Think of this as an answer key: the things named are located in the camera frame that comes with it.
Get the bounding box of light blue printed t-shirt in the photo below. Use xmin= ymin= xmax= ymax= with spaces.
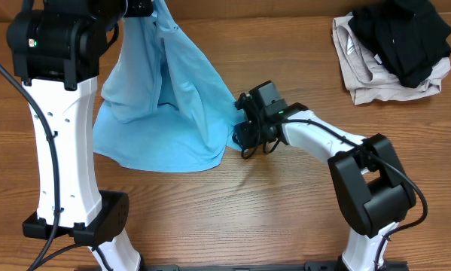
xmin=93 ymin=1 xmax=245 ymax=172

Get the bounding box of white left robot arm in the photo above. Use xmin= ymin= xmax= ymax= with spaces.
xmin=7 ymin=0 xmax=153 ymax=270

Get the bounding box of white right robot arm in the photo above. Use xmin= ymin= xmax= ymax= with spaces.
xmin=233 ymin=81 xmax=416 ymax=270

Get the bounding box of beige folded garment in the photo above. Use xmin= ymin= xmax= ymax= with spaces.
xmin=332 ymin=15 xmax=451 ymax=105

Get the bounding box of black folded garment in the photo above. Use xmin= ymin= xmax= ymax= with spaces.
xmin=349 ymin=0 xmax=451 ymax=88

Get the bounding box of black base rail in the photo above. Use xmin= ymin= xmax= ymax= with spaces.
xmin=138 ymin=259 xmax=410 ymax=271

